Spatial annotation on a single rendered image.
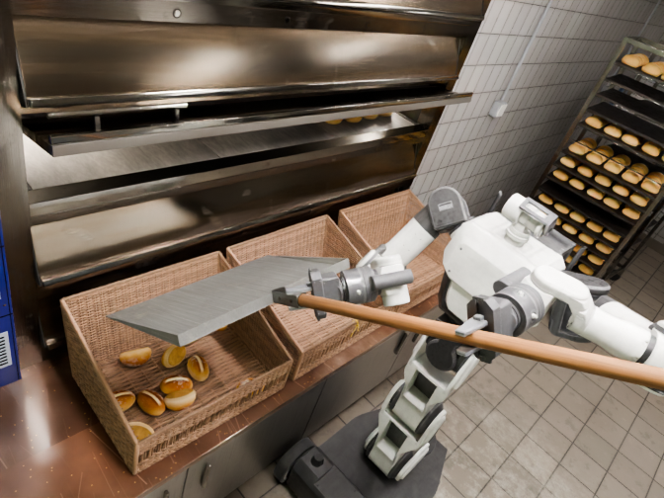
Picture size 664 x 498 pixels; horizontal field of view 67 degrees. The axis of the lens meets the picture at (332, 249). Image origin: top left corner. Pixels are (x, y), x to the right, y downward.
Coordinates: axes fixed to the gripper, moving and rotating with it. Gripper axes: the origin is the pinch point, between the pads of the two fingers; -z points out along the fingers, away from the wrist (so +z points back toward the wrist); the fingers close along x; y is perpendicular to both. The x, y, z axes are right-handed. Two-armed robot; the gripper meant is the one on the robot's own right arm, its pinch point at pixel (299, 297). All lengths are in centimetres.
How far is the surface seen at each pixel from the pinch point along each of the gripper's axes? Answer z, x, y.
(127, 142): -32, 40, -14
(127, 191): -39, 27, -39
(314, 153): 23, 27, -82
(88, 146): -40, 41, -9
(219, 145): -12, 35, -71
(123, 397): -53, -32, -33
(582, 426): 158, -147, -104
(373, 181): 55, 8, -115
